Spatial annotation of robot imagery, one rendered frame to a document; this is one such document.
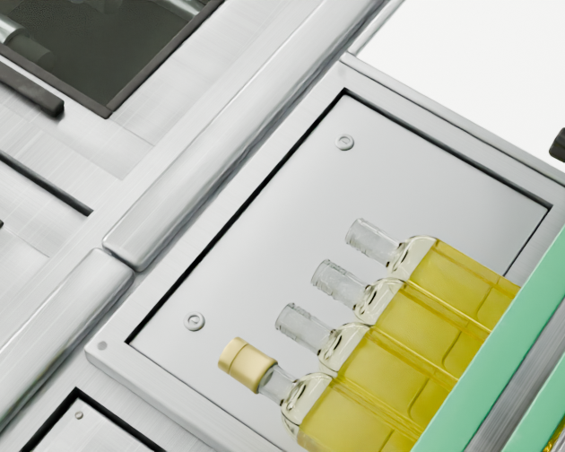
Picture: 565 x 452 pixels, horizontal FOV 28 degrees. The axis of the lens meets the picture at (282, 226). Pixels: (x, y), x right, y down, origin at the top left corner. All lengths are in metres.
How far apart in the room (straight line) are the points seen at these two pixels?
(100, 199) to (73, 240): 0.06
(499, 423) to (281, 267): 0.41
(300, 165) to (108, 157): 0.23
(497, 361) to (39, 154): 0.65
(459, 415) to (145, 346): 0.41
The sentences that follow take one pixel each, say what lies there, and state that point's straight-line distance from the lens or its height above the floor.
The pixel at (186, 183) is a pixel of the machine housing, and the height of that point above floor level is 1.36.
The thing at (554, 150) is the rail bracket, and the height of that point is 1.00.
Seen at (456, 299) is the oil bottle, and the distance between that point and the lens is 1.03.
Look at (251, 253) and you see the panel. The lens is 1.22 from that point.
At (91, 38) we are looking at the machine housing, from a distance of 1.46.
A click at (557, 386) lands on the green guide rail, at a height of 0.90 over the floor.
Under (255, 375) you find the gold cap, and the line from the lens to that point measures 1.00.
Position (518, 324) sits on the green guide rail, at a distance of 0.91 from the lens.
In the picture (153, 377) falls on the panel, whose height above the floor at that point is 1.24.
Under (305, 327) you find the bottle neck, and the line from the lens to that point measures 1.02.
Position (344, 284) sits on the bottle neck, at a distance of 1.04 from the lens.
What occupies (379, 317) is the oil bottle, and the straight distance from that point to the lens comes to 1.01.
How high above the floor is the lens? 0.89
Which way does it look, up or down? 16 degrees up
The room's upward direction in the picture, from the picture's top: 58 degrees counter-clockwise
